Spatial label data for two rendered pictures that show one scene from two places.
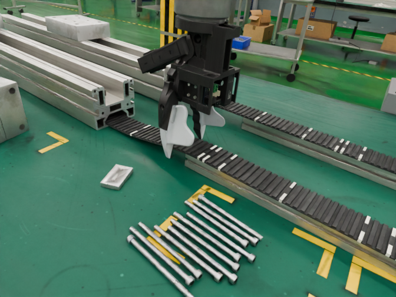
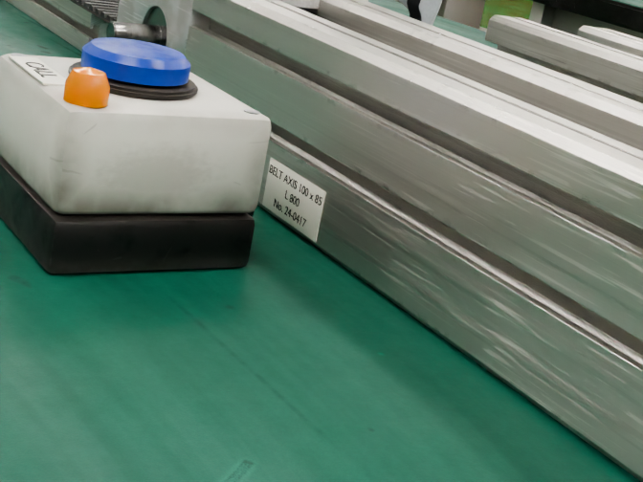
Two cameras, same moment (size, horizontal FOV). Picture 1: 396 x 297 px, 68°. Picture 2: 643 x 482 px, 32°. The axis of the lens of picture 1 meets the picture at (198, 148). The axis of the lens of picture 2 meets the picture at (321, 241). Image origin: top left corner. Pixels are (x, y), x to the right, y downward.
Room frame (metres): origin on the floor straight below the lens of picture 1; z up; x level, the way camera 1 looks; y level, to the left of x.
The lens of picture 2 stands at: (1.23, 0.31, 0.93)
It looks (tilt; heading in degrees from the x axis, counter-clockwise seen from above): 18 degrees down; 200
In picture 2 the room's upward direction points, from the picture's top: 11 degrees clockwise
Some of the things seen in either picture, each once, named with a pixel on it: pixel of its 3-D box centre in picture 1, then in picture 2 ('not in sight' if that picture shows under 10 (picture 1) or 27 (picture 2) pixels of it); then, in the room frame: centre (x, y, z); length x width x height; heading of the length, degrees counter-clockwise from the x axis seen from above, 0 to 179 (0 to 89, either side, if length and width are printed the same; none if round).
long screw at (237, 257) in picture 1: (204, 234); not in sight; (0.25, -0.02, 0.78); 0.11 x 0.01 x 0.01; 52
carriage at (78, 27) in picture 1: (78, 31); not in sight; (0.92, 0.39, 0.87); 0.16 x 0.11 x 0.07; 55
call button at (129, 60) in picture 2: not in sight; (134, 73); (0.87, 0.09, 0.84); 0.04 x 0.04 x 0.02
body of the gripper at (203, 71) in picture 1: (202, 64); not in sight; (0.42, 0.00, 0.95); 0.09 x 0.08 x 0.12; 55
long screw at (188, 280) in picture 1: (158, 253); not in sight; (0.22, 0.03, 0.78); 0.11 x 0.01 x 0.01; 50
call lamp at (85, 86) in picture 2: not in sight; (87, 84); (0.91, 0.10, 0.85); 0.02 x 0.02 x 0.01
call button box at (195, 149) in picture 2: not in sight; (144, 157); (0.86, 0.09, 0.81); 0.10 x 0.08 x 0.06; 145
